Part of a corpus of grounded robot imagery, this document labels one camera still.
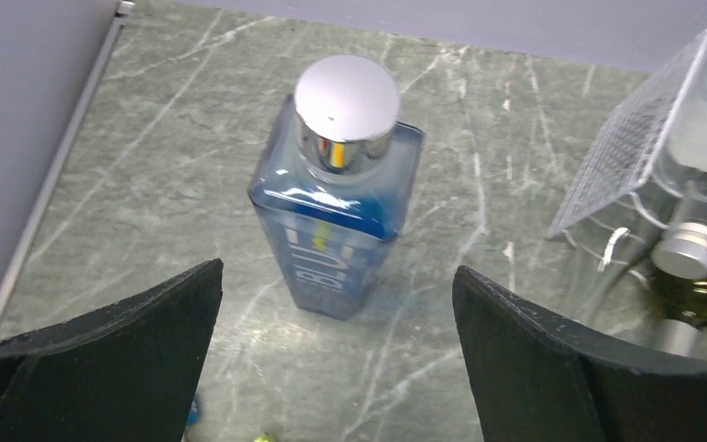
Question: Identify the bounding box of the white wire wine rack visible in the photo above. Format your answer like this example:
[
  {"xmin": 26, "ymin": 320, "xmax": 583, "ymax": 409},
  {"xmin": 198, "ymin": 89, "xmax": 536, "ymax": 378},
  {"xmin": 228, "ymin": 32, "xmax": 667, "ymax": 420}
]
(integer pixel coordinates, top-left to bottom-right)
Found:
[{"xmin": 548, "ymin": 30, "xmax": 707, "ymax": 246}]

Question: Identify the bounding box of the blue water bottle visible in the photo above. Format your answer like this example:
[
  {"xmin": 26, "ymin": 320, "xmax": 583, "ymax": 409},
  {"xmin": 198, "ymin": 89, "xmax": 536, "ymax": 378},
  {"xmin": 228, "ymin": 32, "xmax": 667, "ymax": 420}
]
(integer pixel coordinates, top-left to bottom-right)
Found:
[{"xmin": 248, "ymin": 54, "xmax": 425, "ymax": 320}]

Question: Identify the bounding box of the clear silver cap bottle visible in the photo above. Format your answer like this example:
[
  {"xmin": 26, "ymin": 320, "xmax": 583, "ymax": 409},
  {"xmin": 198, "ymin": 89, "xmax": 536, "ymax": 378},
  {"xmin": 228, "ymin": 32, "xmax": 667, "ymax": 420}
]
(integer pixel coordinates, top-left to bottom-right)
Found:
[{"xmin": 652, "ymin": 40, "xmax": 707, "ymax": 279}]

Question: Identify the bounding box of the dark olive wine bottle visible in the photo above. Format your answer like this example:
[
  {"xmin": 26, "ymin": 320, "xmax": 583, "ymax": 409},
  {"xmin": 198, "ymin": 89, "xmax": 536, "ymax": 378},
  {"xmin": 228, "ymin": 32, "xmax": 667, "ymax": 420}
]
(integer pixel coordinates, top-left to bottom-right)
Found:
[{"xmin": 650, "ymin": 268, "xmax": 707, "ymax": 356}]

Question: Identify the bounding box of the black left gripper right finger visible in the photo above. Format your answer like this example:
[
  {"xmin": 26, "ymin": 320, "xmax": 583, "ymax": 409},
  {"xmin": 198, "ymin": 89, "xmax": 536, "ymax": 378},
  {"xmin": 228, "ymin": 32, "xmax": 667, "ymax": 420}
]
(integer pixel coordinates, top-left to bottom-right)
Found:
[{"xmin": 452, "ymin": 266, "xmax": 707, "ymax": 441}]

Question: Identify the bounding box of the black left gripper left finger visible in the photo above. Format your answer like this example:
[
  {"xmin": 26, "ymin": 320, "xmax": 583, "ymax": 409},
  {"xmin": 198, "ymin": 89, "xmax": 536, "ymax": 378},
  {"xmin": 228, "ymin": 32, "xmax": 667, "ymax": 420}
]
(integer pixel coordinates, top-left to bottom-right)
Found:
[{"xmin": 0, "ymin": 259, "xmax": 224, "ymax": 441}]

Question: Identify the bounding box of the clear glass wine bottle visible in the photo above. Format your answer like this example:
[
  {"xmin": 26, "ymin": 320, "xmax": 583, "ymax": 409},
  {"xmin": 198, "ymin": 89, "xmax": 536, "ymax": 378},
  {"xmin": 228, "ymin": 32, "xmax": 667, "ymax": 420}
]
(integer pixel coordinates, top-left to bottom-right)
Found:
[{"xmin": 562, "ymin": 181, "xmax": 678, "ymax": 327}]

